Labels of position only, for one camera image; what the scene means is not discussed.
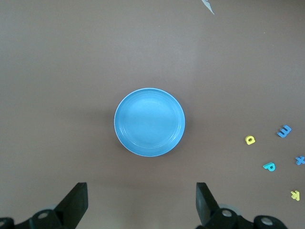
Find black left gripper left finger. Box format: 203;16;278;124
0;182;89;229

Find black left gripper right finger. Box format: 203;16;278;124
196;182;286;229

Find blue plate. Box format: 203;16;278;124
113;87;186;157

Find white paper scrap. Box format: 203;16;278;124
201;0;215;15

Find blue foam letter m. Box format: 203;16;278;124
276;124;292;138

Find brown table cover sheet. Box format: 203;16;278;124
0;0;305;229

